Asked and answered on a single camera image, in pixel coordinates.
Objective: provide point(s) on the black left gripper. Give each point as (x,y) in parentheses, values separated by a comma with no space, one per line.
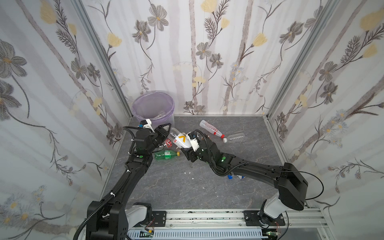
(162,132)

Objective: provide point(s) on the large white label yellow-chevron bottle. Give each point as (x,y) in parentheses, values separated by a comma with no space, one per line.
(179,139)

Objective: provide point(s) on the green soda bottle yellow cap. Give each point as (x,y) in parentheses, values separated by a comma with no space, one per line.
(166,155)

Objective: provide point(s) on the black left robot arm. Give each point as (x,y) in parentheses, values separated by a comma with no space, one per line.
(107,219)

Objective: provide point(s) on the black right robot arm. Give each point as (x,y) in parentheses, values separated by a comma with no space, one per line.
(292,187)

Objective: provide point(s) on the purple lined mesh trash bin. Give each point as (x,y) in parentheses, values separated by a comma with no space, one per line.
(157,106)

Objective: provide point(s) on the red label cola bottle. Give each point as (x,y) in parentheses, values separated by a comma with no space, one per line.
(168,143)

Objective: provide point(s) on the white bottle red cap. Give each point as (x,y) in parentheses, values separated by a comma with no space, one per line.
(213,130)

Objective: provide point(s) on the clear bottle white cap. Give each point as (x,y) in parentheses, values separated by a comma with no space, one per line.
(238,137)

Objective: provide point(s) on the blue cap water bottle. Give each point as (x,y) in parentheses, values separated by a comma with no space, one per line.
(230,177)

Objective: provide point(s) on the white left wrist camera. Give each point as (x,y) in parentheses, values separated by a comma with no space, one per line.
(146,124)

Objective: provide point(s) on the white cable duct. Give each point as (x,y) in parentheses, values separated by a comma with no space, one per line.
(198,234)

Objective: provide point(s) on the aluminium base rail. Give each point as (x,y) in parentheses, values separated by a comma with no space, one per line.
(234,219)

